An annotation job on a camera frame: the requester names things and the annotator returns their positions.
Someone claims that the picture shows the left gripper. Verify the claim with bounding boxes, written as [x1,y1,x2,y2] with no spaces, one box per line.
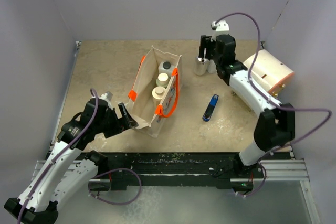
[94,103,137,138]

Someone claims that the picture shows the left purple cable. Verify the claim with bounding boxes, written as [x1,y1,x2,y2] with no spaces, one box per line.
[15,88,99,224]

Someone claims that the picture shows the purple cable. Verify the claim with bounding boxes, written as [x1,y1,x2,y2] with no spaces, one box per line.
[212,12,332,198]
[15,88,99,224]

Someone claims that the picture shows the white bottle black cap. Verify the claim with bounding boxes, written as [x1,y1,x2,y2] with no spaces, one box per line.
[158,61,175,78]

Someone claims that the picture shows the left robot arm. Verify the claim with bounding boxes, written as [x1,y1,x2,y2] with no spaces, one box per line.
[4,98,138,223]

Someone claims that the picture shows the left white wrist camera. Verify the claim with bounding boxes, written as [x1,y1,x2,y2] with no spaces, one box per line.
[99,91,113,109]

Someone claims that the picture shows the white cylindrical container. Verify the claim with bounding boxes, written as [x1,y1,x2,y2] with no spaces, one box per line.
[232,49,295,109]

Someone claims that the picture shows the clear bottle silver cap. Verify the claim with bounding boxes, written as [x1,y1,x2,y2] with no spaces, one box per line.
[194,57,209,76]

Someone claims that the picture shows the green bottle cream cap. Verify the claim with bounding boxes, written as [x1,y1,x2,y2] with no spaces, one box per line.
[156,73,170,88]

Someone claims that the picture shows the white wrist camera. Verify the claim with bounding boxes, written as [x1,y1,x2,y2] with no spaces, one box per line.
[211,20,229,41]
[99,91,113,109]

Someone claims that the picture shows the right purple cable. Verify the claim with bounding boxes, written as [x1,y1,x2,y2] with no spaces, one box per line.
[212,12,332,198]

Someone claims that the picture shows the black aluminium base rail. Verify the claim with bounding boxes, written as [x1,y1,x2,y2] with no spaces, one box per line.
[34,151,308,190]

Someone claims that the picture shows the white square bottle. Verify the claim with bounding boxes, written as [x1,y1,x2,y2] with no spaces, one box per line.
[207,60,217,74]

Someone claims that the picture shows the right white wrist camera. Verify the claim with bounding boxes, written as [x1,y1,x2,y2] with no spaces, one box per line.
[211,20,229,41]

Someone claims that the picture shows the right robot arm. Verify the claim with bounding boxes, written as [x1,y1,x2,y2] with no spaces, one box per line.
[198,35,295,177]

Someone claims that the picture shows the canvas tote bag orange handles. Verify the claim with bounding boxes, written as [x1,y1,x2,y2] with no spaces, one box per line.
[127,47,182,138]

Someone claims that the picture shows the blue stapler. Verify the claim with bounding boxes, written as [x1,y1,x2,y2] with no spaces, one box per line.
[202,94,219,122]

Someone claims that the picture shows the cream bottle wooden cap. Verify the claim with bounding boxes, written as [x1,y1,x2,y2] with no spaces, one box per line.
[152,87,166,108]

